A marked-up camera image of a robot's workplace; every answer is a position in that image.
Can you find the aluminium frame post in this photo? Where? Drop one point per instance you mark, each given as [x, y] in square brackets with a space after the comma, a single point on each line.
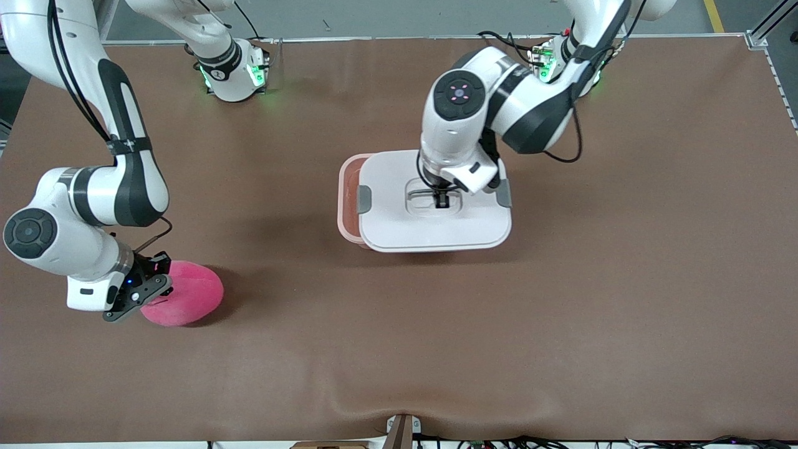
[770, 22]

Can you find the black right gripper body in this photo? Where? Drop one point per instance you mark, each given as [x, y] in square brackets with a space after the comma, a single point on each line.
[151, 265]

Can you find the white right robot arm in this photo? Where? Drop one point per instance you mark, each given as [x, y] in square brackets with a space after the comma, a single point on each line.
[56, 249]

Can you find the pink plush toy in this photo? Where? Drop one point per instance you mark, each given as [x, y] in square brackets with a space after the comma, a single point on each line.
[193, 299]

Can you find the metal bracket with brown post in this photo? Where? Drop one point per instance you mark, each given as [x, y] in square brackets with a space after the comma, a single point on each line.
[402, 433]

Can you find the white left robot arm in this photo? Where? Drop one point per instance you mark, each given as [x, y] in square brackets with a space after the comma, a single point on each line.
[458, 125]

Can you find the brown table mat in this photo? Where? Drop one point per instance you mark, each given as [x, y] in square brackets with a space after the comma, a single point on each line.
[399, 343]

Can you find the white box lid grey clasps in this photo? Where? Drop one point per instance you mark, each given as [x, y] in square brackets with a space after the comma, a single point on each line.
[399, 231]

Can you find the pink translucent plastic box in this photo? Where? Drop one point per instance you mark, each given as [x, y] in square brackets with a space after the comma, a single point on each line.
[348, 199]

